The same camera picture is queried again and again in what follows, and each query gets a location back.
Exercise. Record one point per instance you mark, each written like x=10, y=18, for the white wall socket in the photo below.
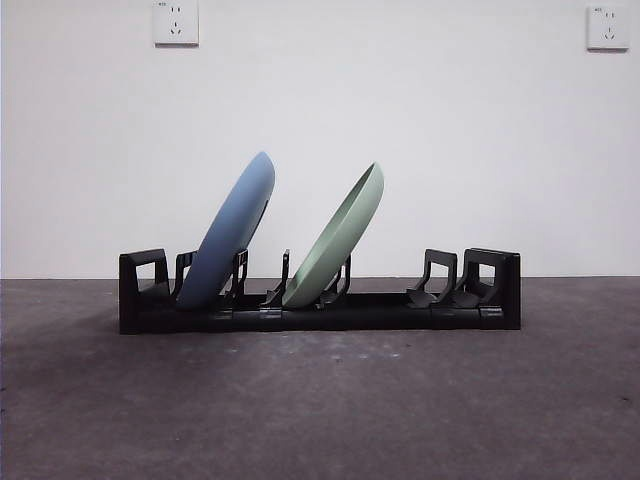
x=608, y=42
x=176, y=37

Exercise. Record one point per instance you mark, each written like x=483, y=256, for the black plastic plate rack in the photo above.
x=390, y=315

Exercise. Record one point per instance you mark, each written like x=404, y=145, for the blue plate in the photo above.
x=225, y=240

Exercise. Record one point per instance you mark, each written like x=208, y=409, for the pale green plate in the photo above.
x=340, y=235

